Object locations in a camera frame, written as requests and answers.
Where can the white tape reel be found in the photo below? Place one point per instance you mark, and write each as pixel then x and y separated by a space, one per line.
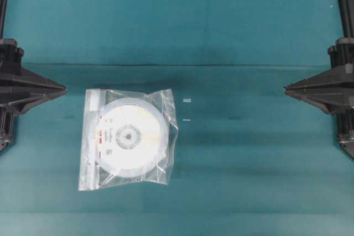
pixel 132 137

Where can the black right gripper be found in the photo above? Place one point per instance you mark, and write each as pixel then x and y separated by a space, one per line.
pixel 333 90

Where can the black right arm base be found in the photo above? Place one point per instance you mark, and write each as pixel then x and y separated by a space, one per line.
pixel 346 11

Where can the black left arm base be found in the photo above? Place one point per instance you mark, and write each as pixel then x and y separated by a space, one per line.
pixel 3 6

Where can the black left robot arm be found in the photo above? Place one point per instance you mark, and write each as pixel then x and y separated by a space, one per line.
pixel 11 56

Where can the clear zip bag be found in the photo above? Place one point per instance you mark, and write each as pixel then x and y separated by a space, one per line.
pixel 91 175

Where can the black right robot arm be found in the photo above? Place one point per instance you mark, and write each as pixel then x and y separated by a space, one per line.
pixel 341 54

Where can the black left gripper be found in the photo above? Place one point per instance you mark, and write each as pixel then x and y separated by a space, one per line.
pixel 21 90

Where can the teal table mat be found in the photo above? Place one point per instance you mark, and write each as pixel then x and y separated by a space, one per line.
pixel 252 161

